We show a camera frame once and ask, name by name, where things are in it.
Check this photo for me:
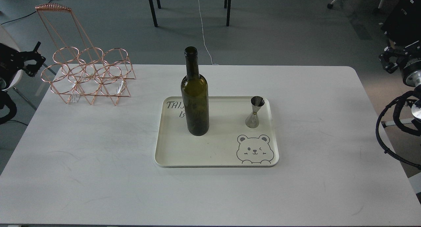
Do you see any white chair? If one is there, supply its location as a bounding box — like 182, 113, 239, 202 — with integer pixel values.
0, 26, 37, 111

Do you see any white floor cable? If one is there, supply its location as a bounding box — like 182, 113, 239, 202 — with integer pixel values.
192, 0, 219, 65

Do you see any dark green wine bottle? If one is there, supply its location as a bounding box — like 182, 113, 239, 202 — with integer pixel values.
181, 46, 210, 136

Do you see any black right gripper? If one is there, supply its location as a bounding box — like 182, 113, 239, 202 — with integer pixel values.
379, 41, 420, 74

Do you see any steel double jigger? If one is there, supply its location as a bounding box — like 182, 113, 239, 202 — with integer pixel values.
245, 96, 265, 129

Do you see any black table leg left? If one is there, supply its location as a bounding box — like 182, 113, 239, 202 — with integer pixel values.
148, 0, 162, 28

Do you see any black table leg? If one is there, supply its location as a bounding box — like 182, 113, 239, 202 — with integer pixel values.
148, 0, 162, 28
224, 0, 232, 27

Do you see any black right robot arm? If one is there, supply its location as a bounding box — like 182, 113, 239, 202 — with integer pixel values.
379, 40, 421, 92

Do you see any black equipment case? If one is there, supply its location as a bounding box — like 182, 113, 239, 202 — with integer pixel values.
381, 0, 421, 46

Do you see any cream bear serving tray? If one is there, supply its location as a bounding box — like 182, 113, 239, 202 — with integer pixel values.
155, 96, 280, 167

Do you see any rose gold wire bottle rack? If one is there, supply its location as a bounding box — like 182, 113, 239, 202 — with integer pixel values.
36, 3, 136, 105

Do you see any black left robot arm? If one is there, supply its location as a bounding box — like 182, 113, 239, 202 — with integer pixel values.
0, 42, 46, 124

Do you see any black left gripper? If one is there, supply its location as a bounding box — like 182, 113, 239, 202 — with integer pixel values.
0, 42, 46, 80

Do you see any black table leg right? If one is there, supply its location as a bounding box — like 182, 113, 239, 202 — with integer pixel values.
224, 0, 232, 27

